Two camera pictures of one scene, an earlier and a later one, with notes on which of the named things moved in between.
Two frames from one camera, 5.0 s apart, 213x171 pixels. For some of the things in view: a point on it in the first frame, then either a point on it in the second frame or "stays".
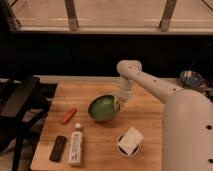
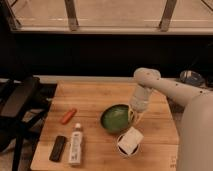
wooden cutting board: (75, 141) stays
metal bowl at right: (192, 79) stays
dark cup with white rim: (121, 150) stays
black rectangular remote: (57, 149) stays
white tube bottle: (76, 146) stays
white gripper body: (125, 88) → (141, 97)
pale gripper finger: (121, 104) → (134, 117)
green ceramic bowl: (102, 108) → (116, 117)
